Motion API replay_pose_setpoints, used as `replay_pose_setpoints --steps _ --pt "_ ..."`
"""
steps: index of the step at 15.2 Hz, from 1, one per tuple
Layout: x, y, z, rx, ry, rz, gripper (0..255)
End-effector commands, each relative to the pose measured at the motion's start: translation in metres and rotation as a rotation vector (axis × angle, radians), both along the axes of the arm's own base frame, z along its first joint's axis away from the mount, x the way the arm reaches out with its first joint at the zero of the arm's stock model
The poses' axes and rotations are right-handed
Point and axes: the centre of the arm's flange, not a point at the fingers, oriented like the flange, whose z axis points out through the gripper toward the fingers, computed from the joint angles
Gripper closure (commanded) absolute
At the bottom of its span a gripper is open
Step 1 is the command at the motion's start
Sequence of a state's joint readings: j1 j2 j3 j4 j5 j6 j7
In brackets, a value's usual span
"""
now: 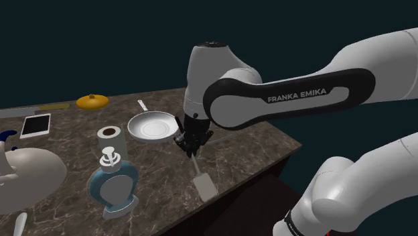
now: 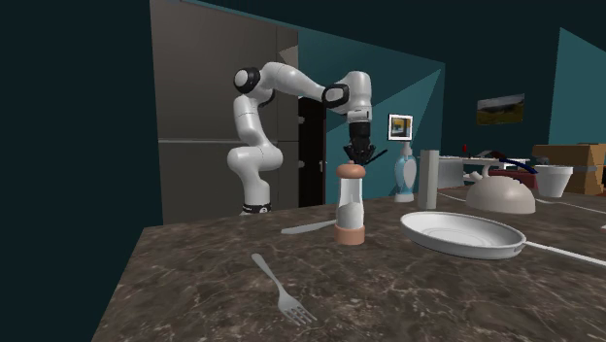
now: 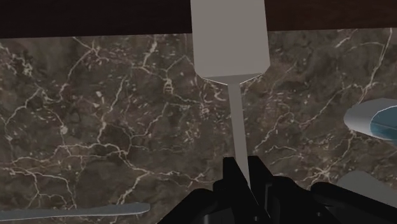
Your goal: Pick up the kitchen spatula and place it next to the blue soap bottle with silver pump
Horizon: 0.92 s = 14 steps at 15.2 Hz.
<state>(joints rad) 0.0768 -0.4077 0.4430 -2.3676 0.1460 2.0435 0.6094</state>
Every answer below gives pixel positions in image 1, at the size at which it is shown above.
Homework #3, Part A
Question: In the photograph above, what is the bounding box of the white frying pan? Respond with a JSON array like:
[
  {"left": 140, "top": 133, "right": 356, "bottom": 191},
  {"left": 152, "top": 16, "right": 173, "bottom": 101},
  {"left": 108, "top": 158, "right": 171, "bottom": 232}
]
[{"left": 127, "top": 99, "right": 180, "bottom": 144}]

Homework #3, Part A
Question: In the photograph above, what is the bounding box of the large white rounded vessel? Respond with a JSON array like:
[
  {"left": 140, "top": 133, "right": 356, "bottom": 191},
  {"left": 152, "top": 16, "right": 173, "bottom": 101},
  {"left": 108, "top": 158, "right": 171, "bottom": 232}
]
[{"left": 0, "top": 129, "right": 68, "bottom": 216}]

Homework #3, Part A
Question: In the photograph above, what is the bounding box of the yellow round lid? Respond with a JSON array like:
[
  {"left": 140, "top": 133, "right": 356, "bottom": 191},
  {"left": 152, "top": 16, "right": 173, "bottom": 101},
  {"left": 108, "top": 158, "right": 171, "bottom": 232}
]
[{"left": 75, "top": 93, "right": 110, "bottom": 111}]

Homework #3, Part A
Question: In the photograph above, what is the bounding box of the grey spatula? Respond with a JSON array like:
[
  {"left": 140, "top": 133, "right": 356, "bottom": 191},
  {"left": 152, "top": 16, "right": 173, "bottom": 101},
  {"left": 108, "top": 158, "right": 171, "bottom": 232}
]
[{"left": 191, "top": 153, "right": 218, "bottom": 202}]

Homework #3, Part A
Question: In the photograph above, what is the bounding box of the small white rounded handle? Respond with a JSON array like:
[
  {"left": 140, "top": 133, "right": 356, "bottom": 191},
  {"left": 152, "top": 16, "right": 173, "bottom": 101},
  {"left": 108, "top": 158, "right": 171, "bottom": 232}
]
[{"left": 12, "top": 212, "right": 28, "bottom": 236}]

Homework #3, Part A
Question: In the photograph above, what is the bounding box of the blue and white soap dispenser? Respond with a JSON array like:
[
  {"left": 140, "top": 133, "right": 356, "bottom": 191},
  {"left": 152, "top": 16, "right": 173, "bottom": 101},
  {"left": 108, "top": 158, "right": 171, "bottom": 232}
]
[{"left": 86, "top": 146, "right": 140, "bottom": 220}]

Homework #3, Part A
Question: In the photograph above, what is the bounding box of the white tablet with black screen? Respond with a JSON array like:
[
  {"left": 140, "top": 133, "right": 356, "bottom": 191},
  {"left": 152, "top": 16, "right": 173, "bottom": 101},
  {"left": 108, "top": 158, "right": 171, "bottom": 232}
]
[{"left": 19, "top": 113, "right": 52, "bottom": 140}]

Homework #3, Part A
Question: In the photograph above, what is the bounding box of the white paper towel roll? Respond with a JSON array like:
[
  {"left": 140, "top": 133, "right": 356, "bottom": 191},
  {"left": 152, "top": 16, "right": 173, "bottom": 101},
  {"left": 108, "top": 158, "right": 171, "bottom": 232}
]
[{"left": 96, "top": 125, "right": 129, "bottom": 162}]

